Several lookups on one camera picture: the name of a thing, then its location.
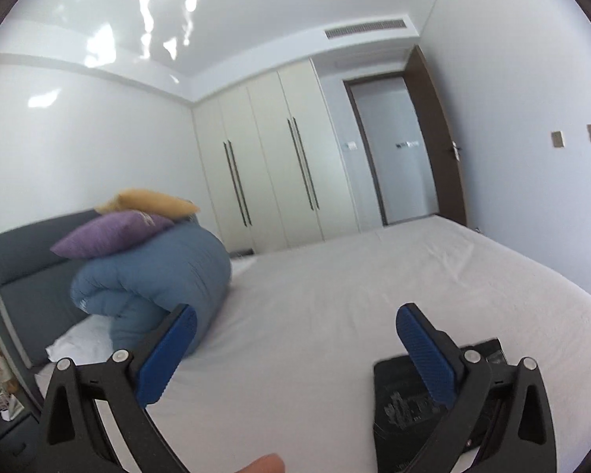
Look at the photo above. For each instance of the grey padded headboard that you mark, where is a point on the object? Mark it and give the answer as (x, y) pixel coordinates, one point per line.
(29, 281)

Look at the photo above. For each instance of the cream wardrobe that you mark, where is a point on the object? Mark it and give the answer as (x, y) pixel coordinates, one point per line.
(271, 157)

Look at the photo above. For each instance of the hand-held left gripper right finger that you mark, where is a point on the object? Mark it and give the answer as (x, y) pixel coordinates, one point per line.
(426, 359)

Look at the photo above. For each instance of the bed with white sheet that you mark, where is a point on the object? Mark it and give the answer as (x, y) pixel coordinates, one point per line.
(325, 305)

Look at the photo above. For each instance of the person's left hand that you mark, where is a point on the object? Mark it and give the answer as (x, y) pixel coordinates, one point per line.
(261, 465)

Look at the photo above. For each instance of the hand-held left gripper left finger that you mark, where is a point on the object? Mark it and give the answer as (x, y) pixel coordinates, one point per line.
(170, 354)

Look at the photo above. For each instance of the yellow pillow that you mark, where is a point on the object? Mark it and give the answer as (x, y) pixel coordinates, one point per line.
(152, 202)

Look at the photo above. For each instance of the purple pillow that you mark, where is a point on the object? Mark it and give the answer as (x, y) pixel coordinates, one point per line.
(111, 234)

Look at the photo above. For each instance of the dark nightstand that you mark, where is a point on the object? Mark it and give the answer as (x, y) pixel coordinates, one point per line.
(10, 443)

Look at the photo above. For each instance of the blue rolled duvet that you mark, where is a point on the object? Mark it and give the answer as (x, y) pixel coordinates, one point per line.
(177, 266)

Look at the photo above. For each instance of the white light switch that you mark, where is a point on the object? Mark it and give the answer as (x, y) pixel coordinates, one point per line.
(350, 146)

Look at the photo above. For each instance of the black pants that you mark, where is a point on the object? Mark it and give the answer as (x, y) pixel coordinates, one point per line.
(399, 394)

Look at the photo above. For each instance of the ceiling air vent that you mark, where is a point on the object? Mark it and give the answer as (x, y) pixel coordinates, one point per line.
(364, 28)

